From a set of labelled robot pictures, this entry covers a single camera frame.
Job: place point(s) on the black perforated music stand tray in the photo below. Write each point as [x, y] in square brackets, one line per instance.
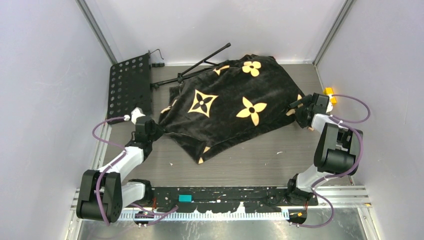
[130, 87]

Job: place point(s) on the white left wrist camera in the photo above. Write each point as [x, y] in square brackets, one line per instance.
[134, 115]

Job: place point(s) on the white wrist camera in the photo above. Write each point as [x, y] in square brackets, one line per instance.
[329, 107]
[134, 115]

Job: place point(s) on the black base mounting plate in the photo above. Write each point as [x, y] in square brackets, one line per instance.
[255, 199]

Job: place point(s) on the black folding tripod stand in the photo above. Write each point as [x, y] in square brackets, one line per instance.
[189, 72]

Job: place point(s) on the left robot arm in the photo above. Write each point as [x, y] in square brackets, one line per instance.
[102, 196]

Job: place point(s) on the black floral pillowcase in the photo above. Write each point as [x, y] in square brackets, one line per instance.
[229, 104]

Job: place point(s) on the teal block on base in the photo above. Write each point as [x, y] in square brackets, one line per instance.
[185, 198]

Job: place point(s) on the yellow toy block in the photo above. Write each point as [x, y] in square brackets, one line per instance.
[330, 93]

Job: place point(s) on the aluminium rail frame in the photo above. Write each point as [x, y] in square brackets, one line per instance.
[349, 196]

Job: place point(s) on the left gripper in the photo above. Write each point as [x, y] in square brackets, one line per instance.
[159, 130]

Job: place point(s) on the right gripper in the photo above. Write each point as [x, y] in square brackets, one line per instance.
[307, 100]

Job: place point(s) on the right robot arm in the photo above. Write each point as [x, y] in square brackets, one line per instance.
[337, 151]

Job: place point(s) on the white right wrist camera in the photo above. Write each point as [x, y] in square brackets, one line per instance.
[329, 107]

